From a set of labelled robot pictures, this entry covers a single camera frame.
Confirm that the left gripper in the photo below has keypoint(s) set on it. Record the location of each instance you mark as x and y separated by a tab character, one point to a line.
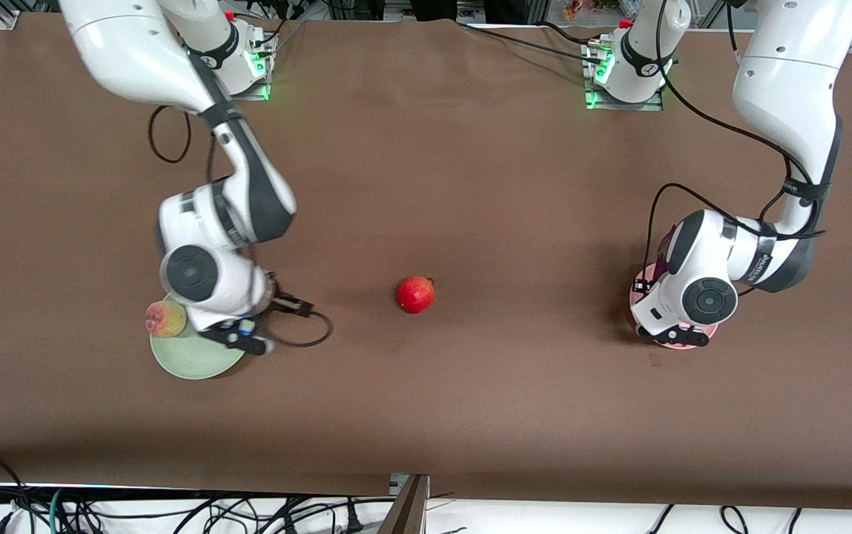
644	287

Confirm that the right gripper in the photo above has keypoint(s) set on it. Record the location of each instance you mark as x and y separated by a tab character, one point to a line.
271	294

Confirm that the pink yellow peach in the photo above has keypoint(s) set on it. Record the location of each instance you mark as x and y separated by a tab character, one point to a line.
166	320

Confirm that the red pomegranate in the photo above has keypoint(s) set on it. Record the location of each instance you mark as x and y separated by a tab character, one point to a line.
416	295

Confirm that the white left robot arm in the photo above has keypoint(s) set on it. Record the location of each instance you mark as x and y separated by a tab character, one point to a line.
789	81

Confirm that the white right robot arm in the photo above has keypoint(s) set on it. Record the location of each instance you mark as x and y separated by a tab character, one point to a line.
136	52

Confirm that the pink round plate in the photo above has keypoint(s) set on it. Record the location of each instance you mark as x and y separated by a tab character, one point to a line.
709	331

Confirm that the pale green round plate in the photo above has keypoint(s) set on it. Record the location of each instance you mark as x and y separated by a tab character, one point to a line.
188	360

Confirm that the brown table cover sheet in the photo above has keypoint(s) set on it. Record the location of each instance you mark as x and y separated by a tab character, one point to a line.
470	408

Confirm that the brown slanted beam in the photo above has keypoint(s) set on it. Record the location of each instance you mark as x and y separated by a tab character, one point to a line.
407	512

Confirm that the silver metal bracket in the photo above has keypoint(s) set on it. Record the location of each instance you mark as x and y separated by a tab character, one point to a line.
398	483

